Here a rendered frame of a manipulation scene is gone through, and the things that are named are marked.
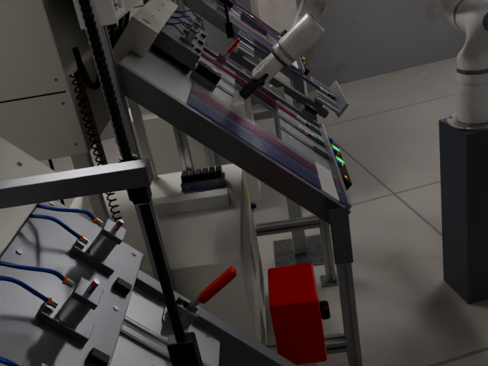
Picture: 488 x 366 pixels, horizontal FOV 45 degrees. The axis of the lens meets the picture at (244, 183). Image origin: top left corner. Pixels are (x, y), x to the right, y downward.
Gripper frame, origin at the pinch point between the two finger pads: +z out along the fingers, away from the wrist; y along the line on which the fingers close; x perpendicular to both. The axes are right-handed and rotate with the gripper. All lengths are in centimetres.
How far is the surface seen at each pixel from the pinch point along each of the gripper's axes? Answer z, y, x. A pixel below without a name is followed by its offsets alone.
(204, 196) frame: 32.4, 14.1, 12.3
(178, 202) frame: 39.7, 15.0, 7.4
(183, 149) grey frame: 38.1, -22.0, 3.1
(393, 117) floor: -16, -208, 129
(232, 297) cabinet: 36, 49, 30
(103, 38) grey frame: 3, 53, -43
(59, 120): 28, 49, -38
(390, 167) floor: 1, -127, 118
